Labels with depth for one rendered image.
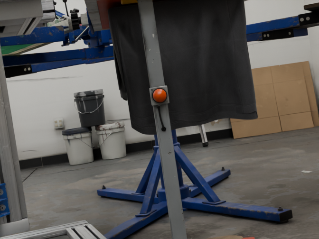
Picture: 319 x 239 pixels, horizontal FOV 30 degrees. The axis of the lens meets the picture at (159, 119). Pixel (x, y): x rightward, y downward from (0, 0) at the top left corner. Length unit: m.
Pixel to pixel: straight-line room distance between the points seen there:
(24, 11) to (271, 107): 5.27
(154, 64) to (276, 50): 5.22
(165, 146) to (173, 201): 0.16
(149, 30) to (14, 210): 0.62
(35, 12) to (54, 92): 5.03
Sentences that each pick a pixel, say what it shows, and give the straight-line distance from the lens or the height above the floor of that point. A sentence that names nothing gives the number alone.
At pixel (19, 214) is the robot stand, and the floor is 0.38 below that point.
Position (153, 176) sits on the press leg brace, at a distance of 3.15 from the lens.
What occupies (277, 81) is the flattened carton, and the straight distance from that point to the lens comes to 6.76.
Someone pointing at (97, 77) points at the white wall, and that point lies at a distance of 6.58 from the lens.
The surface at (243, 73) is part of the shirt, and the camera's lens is 1.99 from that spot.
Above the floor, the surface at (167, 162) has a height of 0.46.
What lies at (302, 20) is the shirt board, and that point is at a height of 0.90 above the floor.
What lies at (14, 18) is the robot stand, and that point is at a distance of 1.60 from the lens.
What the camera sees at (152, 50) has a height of 0.78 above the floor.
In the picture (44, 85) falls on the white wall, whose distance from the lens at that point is 6.62.
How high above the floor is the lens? 0.67
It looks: 3 degrees down
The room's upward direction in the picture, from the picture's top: 8 degrees counter-clockwise
